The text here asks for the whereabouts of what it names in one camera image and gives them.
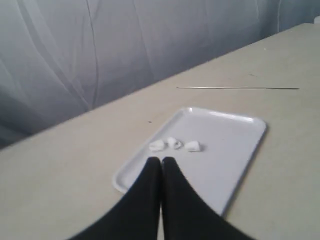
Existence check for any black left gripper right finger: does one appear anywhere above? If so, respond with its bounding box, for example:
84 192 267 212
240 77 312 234
162 157 250 240

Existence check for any white marshmallow piece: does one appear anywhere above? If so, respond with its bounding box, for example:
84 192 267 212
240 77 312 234
148 139 166 152
184 141 202 152
167 137 183 150

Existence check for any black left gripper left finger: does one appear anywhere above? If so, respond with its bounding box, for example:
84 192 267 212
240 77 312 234
72 157 162 240

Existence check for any white rectangular plastic tray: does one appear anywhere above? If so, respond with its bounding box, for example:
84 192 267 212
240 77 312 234
112 107 267 215

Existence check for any grey fabric backdrop curtain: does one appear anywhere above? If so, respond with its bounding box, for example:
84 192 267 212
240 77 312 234
0 0 320 148

